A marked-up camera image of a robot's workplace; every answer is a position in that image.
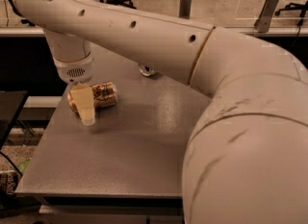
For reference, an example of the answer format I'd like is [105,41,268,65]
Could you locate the black office chair right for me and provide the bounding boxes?
[274,2,308,27]

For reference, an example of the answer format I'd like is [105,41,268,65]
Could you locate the middle metal railing post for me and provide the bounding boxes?
[179,0,192,19]

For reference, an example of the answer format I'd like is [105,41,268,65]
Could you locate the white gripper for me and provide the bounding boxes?
[53,55,95,126]

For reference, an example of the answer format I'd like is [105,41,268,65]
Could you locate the green object on floor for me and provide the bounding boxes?
[18,158,31,174]

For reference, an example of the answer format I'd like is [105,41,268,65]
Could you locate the dark printed bag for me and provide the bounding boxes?
[0,170,19,196]

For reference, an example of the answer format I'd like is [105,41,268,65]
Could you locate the metal railing post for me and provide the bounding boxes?
[179,0,192,19]
[254,0,279,33]

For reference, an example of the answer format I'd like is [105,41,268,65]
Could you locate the green and white soda can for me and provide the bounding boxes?
[138,63,156,77]

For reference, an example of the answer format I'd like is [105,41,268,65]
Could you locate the orange soda can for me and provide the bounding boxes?
[67,82,117,112]

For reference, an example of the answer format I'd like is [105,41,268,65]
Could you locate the right metal railing post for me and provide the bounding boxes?
[254,0,279,33]

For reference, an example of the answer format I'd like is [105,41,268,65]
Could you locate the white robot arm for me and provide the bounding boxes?
[13,0,308,224]

